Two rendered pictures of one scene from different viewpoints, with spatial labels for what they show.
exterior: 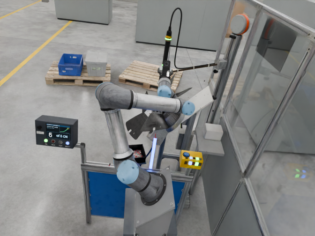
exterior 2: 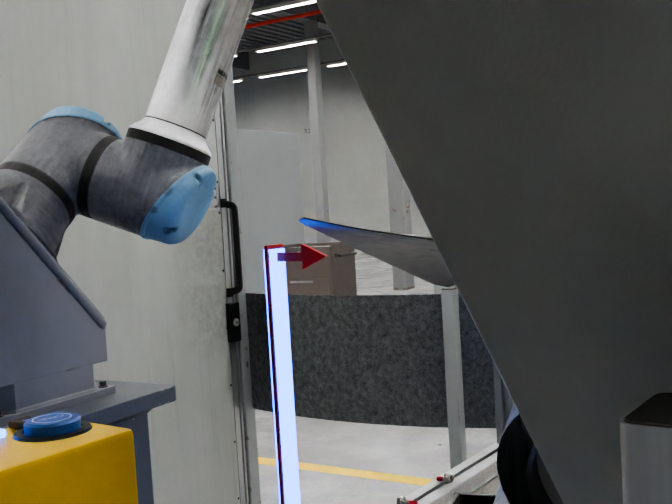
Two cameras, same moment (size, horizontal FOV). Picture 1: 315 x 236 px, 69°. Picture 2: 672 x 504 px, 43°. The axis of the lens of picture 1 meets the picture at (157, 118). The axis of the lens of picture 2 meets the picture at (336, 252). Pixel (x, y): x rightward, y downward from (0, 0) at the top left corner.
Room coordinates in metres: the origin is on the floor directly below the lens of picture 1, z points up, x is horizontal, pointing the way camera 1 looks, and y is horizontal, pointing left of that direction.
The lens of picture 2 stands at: (1.83, -0.61, 1.22)
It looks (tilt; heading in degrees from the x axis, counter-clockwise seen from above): 3 degrees down; 129
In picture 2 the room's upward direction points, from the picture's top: 3 degrees counter-clockwise
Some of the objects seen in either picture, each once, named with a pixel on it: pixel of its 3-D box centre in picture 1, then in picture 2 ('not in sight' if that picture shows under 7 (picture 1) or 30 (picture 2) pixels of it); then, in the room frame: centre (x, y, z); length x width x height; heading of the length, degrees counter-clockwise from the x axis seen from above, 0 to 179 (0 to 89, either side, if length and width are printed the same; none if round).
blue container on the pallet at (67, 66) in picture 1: (71, 64); not in sight; (4.23, 1.88, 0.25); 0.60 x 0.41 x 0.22; 14
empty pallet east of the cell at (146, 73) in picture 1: (152, 76); not in sight; (4.66, 0.25, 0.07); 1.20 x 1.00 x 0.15; 81
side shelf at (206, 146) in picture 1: (208, 140); not in sight; (1.76, -0.53, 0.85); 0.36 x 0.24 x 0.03; 3
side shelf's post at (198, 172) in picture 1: (198, 170); not in sight; (1.76, -0.53, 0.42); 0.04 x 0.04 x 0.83; 3
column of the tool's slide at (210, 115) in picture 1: (209, 119); not in sight; (2.06, -0.56, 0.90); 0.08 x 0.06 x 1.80; 38
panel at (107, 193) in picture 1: (134, 199); not in sight; (1.25, 0.09, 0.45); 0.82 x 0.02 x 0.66; 93
